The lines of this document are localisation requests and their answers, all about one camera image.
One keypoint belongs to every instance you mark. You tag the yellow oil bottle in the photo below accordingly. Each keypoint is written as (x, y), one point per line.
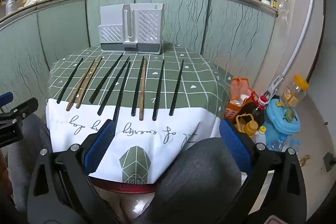
(248, 125)

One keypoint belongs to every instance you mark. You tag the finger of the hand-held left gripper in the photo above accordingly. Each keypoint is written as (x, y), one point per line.
(25, 108)
(5, 99)

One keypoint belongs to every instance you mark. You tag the clear plastic bottle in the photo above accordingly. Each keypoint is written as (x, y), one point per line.
(281, 144)

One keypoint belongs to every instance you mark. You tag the brown wooden chopstick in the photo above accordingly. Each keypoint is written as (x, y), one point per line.
(143, 90)
(89, 82)
(80, 85)

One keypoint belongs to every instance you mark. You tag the blue plastic container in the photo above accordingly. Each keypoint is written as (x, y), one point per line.
(282, 121)

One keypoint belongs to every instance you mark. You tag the red round table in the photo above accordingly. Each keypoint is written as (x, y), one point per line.
(118, 187)

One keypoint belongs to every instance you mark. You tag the group of black chopsticks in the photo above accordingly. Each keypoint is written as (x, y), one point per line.
(159, 88)

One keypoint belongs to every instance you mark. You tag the person's right leg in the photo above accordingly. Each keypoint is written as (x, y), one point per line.
(199, 174)

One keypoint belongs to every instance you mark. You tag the green checked tablecloth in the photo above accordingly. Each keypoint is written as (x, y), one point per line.
(183, 98)

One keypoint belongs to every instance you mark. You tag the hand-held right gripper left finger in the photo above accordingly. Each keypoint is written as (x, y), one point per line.
(101, 144)

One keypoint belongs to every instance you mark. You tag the white slotted utensil holder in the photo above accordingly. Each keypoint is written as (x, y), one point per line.
(131, 27)

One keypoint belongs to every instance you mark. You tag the red-capped soy sauce bottle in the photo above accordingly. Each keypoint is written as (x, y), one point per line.
(254, 111)

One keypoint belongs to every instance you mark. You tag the small spice jar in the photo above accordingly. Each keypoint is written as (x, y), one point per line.
(274, 3)

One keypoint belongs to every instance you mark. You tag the white pipe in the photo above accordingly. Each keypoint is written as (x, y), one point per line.
(305, 29)

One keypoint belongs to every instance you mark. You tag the orange plastic bag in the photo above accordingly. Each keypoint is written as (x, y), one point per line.
(237, 87)

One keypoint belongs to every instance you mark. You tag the white clip tongs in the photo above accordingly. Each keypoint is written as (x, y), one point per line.
(274, 86)

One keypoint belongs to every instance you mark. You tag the jar with yellow lid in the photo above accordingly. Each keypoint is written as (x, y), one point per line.
(295, 91)

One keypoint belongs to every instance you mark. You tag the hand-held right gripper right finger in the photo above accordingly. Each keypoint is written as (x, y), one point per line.
(236, 145)

